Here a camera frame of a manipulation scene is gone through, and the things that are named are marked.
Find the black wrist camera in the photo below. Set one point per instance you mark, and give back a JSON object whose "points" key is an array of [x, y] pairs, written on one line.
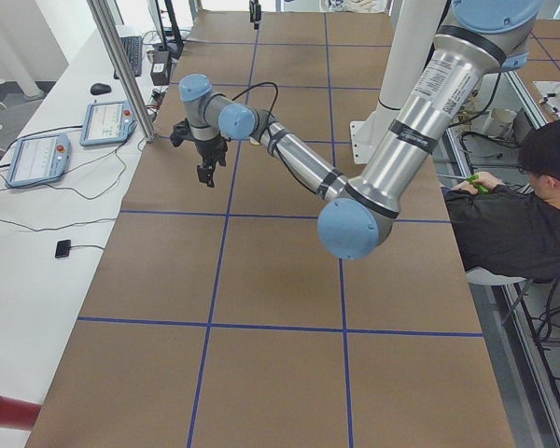
{"points": [[181, 132]]}

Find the aluminium frame post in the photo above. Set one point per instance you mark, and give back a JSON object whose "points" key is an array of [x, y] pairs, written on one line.
{"points": [[106, 26]]}

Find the white camera pillar with base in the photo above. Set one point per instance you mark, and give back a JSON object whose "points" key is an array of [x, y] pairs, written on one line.
{"points": [[415, 24]]}

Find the red cylinder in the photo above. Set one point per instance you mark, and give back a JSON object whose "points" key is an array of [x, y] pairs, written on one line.
{"points": [[18, 414]]}

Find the green handled screwdriver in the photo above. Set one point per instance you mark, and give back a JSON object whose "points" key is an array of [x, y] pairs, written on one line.
{"points": [[473, 180]]}

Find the near blue teach pendant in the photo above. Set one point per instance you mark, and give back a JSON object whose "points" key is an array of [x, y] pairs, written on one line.
{"points": [[38, 160]]}

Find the black computer mouse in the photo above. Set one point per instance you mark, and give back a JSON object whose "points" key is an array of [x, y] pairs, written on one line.
{"points": [[100, 89]]}

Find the blue teach pendant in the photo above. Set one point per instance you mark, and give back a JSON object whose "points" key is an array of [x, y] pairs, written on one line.
{"points": [[107, 123], [38, 160]]}

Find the black keyboard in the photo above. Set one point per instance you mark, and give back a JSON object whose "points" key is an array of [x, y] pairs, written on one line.
{"points": [[133, 46]]}

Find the far blue teach pendant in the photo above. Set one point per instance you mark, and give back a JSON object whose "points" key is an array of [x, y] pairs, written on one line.
{"points": [[107, 123]]}

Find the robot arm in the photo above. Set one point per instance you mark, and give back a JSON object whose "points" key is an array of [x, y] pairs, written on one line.
{"points": [[440, 52]]}

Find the small black square puck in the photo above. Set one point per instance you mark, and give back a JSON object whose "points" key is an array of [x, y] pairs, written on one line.
{"points": [[63, 248]]}

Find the seated person in black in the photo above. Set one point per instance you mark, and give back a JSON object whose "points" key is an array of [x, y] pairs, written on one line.
{"points": [[507, 232]]}

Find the black power adapter box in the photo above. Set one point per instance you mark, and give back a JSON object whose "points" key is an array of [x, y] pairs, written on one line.
{"points": [[160, 68]]}

